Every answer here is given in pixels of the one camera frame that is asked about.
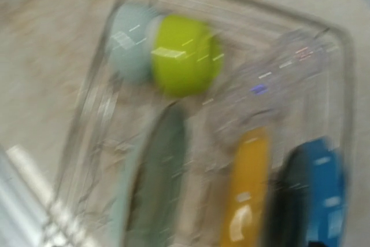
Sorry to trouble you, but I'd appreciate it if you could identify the light teal round plate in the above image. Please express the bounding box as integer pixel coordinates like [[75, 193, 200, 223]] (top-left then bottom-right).
[[108, 102, 188, 246]]

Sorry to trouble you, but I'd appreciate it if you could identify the green bowl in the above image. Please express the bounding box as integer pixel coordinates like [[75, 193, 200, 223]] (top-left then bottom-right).
[[151, 13, 224, 98]]

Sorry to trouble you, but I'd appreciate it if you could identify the clear glass near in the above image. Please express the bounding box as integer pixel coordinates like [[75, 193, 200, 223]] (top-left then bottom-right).
[[213, 56, 293, 149]]

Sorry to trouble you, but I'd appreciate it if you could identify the clear glass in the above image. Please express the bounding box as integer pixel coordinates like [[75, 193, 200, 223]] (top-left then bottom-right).
[[273, 30, 330, 84], [213, 56, 293, 149]]

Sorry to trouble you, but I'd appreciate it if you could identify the yellow polka dot plate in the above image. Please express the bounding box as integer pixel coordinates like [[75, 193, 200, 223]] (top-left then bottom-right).
[[220, 127, 270, 246]]

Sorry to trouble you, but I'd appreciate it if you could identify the grey striped bowl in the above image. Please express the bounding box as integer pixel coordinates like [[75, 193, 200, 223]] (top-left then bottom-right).
[[106, 2, 160, 84]]

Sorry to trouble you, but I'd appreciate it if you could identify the clear glass far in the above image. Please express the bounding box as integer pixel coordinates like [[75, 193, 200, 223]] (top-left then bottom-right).
[[273, 30, 330, 84]]

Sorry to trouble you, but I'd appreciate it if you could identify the blue polka dot plate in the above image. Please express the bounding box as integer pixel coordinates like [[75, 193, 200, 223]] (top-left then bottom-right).
[[267, 137, 346, 246]]

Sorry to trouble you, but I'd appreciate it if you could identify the metal wire dish rack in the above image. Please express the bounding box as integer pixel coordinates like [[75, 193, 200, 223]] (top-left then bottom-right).
[[43, 0, 354, 246]]

